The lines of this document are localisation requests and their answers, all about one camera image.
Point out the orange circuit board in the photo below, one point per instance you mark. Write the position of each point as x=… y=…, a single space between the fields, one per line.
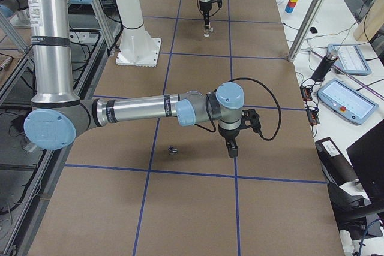
x=311 y=106

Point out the black water bottle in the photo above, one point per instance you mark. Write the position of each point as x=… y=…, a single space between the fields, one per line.
x=324 y=67

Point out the stacked coloured toy blocks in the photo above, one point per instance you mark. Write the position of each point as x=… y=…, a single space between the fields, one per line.
x=291 y=4

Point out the silver metal PPR valve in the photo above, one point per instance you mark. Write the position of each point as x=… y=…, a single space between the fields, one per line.
x=172 y=150

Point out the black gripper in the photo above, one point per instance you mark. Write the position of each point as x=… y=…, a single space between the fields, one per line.
x=227 y=133
x=205 y=7

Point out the near teach pendant tablet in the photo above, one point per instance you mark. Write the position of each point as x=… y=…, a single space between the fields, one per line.
x=347 y=102

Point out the far teach pendant tablet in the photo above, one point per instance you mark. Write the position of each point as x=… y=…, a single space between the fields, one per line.
x=350 y=59

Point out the aluminium frame post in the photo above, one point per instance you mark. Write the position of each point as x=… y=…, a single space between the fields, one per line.
x=304 y=28

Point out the white camera pole base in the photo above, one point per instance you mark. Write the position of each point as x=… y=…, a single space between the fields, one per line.
x=137 y=47

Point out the brown paper table cover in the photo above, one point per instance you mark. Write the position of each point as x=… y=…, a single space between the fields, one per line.
x=122 y=193

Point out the teach pendant tablet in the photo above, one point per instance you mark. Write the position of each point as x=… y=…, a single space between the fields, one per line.
x=350 y=59
x=347 y=102

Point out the black monitor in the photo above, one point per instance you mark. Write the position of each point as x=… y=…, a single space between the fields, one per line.
x=366 y=156

